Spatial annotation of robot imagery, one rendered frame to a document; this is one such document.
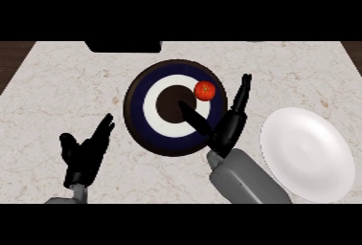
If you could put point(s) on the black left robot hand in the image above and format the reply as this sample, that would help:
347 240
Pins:
87 153

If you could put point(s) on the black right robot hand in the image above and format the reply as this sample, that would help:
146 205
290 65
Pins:
229 127

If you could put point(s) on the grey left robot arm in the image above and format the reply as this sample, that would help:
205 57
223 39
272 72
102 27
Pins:
75 195

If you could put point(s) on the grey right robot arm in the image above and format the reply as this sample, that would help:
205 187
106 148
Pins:
245 180

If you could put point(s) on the red tomato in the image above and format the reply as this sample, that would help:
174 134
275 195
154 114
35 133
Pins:
204 90

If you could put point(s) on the blue and white ringed plate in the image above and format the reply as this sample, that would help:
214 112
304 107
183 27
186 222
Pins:
160 127

